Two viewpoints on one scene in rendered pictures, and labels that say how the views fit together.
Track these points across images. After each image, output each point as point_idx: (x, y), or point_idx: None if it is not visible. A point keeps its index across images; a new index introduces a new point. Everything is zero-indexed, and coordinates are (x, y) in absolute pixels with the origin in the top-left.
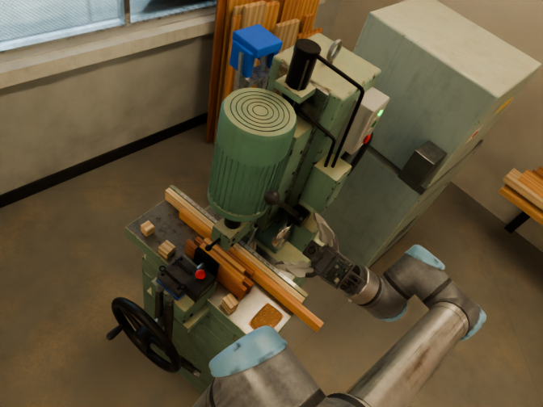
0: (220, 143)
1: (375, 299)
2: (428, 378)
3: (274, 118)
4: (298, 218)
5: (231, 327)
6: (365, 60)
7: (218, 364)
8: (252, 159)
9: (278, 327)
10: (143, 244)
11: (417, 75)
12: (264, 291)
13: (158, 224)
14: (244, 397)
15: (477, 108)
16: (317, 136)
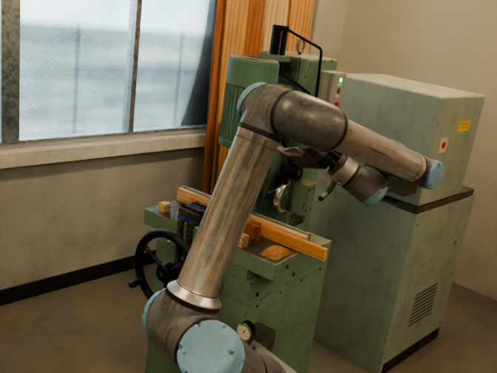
0: (228, 80)
1: (356, 172)
2: (385, 144)
3: (263, 60)
4: (293, 168)
5: (244, 261)
6: (325, 57)
7: (242, 94)
8: (251, 81)
9: (287, 256)
10: (161, 217)
11: (381, 106)
12: (271, 241)
13: (172, 209)
14: (259, 96)
15: (433, 112)
16: None
